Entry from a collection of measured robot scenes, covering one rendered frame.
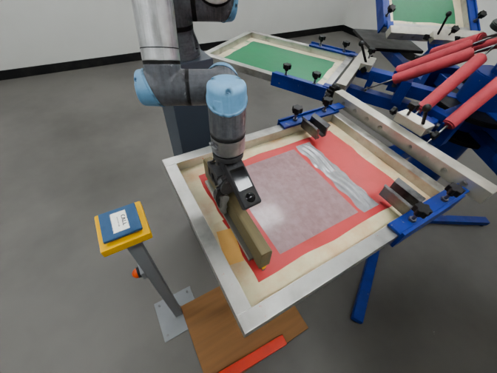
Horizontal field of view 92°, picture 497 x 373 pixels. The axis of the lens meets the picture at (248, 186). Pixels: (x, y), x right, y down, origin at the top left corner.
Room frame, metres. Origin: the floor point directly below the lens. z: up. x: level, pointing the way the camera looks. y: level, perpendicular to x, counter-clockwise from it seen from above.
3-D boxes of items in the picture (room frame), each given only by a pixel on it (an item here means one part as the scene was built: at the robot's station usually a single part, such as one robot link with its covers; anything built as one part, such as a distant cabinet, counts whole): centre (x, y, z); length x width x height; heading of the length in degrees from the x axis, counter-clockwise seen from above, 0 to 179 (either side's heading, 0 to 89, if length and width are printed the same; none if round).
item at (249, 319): (0.55, -0.19, 0.97); 0.79 x 0.58 x 0.04; 123
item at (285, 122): (0.92, -0.24, 0.97); 0.30 x 0.05 x 0.07; 123
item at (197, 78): (0.52, 0.09, 1.29); 0.11 x 0.11 x 0.08; 11
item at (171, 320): (0.35, 0.35, 0.48); 0.22 x 0.22 x 0.96; 33
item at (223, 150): (0.42, 0.06, 1.22); 0.08 x 0.08 x 0.05
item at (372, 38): (1.80, -1.04, 0.91); 1.34 x 0.41 x 0.08; 3
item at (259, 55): (1.54, -0.27, 1.05); 1.08 x 0.61 x 0.23; 63
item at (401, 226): (0.45, -0.54, 0.97); 0.30 x 0.05 x 0.07; 123
